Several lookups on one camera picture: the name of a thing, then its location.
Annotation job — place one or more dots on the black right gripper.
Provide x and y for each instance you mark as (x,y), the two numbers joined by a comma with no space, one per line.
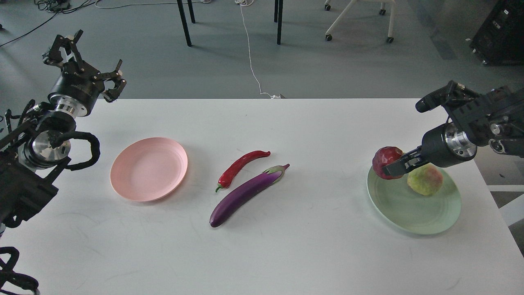
(443,146)

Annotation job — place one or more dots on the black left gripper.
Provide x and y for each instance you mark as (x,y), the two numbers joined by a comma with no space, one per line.
(75,88)

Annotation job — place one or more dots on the green yellow guava fruit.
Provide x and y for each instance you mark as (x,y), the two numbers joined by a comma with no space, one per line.
(425,180)

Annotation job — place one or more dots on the red pomegranate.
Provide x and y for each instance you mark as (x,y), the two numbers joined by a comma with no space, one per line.
(383,157)

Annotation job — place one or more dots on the red chili pepper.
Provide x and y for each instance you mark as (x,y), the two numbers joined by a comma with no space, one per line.
(231,172)

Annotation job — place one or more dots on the purple eggplant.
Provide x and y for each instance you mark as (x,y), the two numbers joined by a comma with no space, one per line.
(245,192)

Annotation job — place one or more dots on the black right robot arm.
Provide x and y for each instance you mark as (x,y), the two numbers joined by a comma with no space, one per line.
(494,119)

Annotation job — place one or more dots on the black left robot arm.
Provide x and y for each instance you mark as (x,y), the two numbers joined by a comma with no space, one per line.
(42,141)

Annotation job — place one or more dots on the green plate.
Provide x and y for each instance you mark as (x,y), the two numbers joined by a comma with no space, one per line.
(411,211)

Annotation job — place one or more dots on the pink plate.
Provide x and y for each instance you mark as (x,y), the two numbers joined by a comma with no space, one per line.
(149,169)

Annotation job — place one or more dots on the black table leg left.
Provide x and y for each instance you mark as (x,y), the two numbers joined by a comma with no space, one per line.
(181,11)

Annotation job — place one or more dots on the black table leg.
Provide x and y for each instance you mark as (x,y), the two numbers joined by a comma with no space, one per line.
(181,11)
(277,18)

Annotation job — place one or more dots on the white rolling chair base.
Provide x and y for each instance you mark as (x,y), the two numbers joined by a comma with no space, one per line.
(351,19)

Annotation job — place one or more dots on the black equipment case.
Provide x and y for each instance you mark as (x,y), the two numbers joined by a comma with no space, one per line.
(500,39)

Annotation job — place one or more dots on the black table leg right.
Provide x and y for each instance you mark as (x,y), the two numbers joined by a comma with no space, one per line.
(277,18)

